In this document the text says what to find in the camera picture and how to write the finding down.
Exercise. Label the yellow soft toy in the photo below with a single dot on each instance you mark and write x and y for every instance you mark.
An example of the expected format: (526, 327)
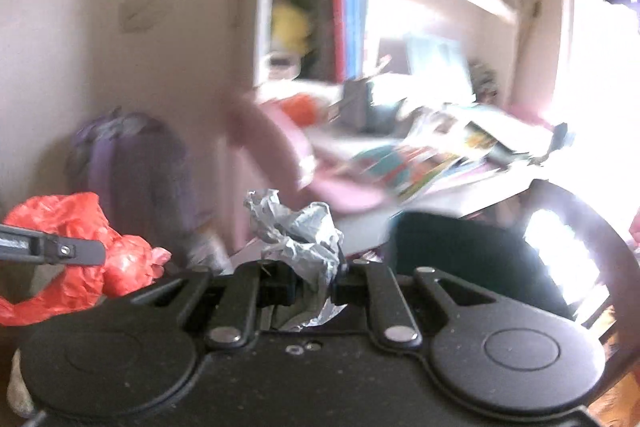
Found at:
(290, 27)

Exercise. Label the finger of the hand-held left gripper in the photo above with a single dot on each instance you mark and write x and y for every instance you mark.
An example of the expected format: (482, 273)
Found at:
(75, 252)

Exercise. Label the orange object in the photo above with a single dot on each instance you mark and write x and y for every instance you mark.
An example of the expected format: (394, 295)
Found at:
(300, 108)

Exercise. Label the red plastic bag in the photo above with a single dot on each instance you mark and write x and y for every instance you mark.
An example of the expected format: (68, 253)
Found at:
(75, 212)

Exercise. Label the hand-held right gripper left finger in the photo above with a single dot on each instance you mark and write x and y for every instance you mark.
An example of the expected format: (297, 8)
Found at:
(277, 289)

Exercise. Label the silver wrapper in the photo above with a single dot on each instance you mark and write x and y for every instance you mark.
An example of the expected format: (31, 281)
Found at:
(295, 237)

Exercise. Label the dark desk organizer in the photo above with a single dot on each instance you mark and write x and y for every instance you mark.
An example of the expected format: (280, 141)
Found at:
(362, 103)

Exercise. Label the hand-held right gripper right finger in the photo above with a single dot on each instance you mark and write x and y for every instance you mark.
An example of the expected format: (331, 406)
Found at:
(350, 289)

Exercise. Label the dark wooden chair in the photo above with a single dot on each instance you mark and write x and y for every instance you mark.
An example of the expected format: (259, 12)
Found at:
(622, 257)

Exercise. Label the pile of colourful magazines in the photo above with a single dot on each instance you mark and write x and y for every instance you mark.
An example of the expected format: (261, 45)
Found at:
(425, 162)

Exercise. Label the purple grey backpack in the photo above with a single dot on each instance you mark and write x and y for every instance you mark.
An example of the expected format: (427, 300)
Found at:
(135, 167)

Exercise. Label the row of upright books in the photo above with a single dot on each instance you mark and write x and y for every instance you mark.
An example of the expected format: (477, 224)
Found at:
(345, 22)

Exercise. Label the pink wooden desk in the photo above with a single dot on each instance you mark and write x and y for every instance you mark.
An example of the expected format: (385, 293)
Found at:
(265, 132)

